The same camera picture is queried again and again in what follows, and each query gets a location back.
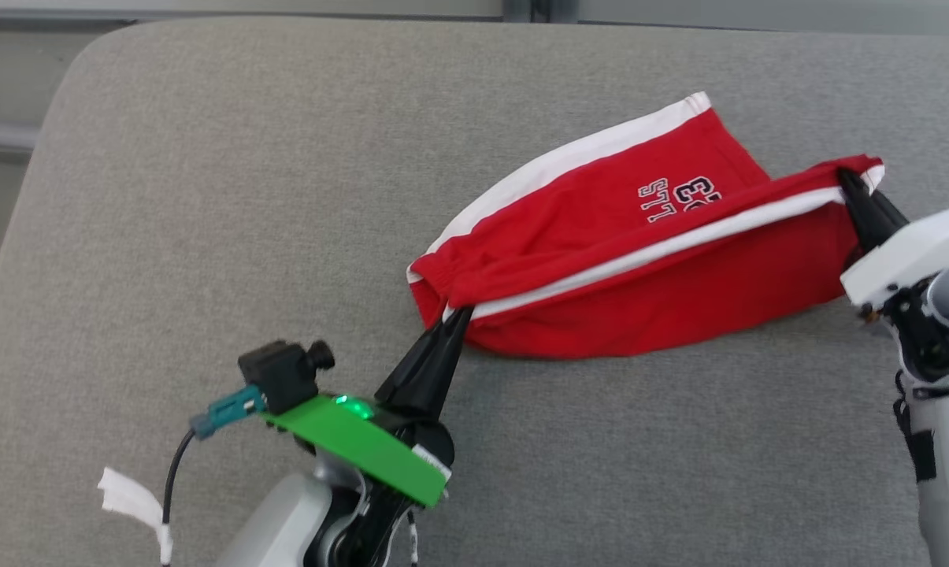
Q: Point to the red Bulls shorts white stripes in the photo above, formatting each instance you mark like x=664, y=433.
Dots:
x=639, y=315

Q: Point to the grey metal pipe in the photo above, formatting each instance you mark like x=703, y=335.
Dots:
x=1, y=135

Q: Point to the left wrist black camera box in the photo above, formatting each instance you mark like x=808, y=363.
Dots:
x=281, y=374

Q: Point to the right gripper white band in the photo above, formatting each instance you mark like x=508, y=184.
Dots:
x=915, y=252

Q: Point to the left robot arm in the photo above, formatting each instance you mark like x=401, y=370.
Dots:
x=277, y=528

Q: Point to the grey fabric sofa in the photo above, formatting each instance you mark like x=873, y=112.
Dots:
x=206, y=197

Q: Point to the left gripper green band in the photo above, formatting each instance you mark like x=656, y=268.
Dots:
x=356, y=441

